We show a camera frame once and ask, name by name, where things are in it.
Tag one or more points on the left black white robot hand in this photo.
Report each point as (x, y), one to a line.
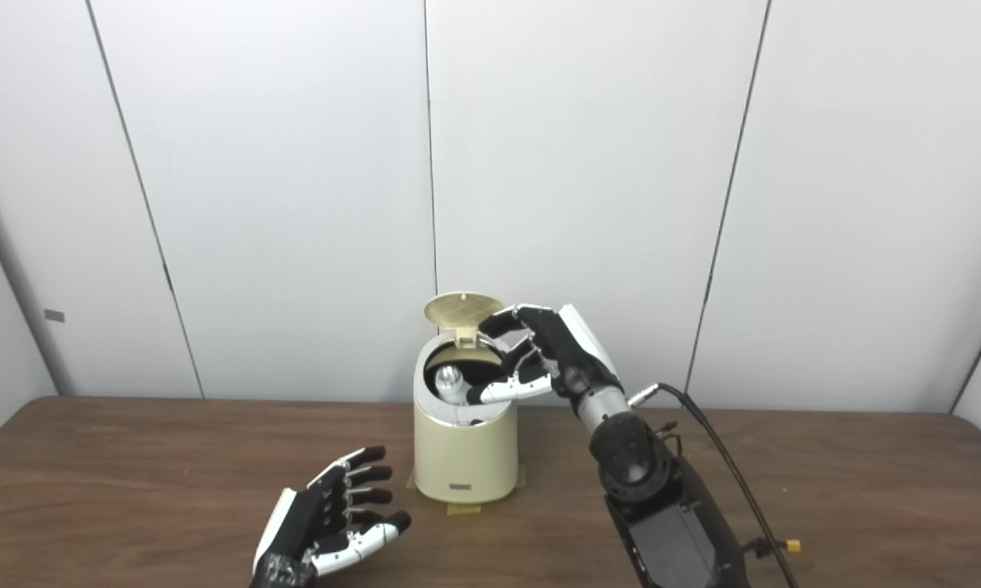
(302, 523)

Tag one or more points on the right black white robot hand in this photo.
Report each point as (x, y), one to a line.
(572, 343)

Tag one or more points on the small white plastic bottle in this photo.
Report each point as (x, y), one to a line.
(449, 380)

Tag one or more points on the cream-colored round bin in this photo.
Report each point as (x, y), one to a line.
(465, 457)

